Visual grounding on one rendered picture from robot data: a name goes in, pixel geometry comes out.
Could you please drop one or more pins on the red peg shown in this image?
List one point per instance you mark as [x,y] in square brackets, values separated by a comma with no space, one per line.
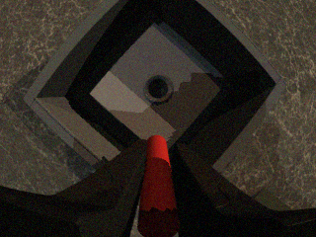
[158,214]

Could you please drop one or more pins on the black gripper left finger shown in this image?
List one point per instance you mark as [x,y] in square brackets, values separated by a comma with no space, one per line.
[102,205]

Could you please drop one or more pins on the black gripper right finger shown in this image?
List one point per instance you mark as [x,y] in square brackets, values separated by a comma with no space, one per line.
[210,206]

